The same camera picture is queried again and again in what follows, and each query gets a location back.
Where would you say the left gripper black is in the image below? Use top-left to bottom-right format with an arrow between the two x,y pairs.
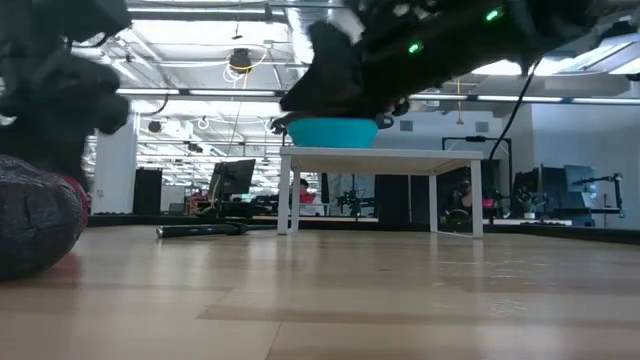
0,52 -> 130,191

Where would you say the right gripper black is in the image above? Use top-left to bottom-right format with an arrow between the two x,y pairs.
279,0 -> 506,119

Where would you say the small red fruit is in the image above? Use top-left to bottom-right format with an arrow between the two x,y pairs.
60,173 -> 91,229

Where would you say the blue collapsible colander bowl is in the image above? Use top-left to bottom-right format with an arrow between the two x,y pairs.
270,112 -> 396,150

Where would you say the dark purple wrinkled fruit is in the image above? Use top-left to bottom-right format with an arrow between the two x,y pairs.
0,154 -> 85,280

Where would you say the black kitchen knife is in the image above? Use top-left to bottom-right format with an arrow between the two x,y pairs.
155,222 -> 278,239

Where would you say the white pillar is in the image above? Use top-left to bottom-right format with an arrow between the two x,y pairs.
91,117 -> 139,215

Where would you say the white perforated metal shelf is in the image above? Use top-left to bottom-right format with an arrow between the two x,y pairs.
277,145 -> 485,240

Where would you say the black cabinet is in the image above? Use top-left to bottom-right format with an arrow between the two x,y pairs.
132,167 -> 164,216

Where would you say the person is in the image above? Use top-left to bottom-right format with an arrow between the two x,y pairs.
451,177 -> 475,212
298,177 -> 317,206

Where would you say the black computer monitor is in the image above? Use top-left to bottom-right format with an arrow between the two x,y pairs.
207,158 -> 257,201

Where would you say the grey monitor back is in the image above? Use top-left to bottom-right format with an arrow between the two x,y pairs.
563,163 -> 600,195

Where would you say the silver ventilation duct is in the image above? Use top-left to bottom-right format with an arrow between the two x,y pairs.
285,5 -> 326,66

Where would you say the black ceiling device yellow cable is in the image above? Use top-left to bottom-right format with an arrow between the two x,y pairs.
222,44 -> 271,84

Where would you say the yellow hanging cord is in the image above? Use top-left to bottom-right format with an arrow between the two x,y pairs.
453,79 -> 464,126

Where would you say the thin black stand frame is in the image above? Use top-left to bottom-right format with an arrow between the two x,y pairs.
441,134 -> 514,221

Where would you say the long ceiling light rail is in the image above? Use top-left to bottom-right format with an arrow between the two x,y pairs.
117,87 -> 640,105

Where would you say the black aluminium table frame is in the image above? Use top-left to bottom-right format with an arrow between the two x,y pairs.
82,213 -> 640,246

